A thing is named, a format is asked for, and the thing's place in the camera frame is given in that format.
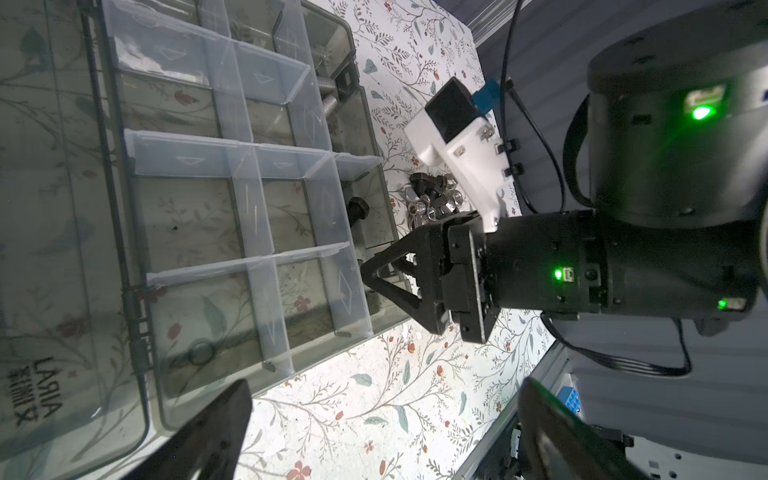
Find pile of screws and nuts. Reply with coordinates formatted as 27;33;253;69
404;172;465;230

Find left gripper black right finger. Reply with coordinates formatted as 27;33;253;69
518;378;647;479

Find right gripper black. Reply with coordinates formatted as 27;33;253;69
360;210;606;344

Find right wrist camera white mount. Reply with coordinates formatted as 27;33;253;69
404;77;509;233

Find clear green compartment organizer box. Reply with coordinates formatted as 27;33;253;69
1;1;405;479

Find blue lego brick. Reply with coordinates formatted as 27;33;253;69
557;386;581;414

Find silver bolts in organizer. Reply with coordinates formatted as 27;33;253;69
317;77;341;118

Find black bolt in organizer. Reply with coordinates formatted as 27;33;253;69
346;196;370;227

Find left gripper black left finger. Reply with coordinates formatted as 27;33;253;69
125;380;252;479

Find floral patterned table mat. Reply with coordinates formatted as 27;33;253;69
236;1;552;479

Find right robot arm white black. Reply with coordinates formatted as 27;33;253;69
361;1;767;343

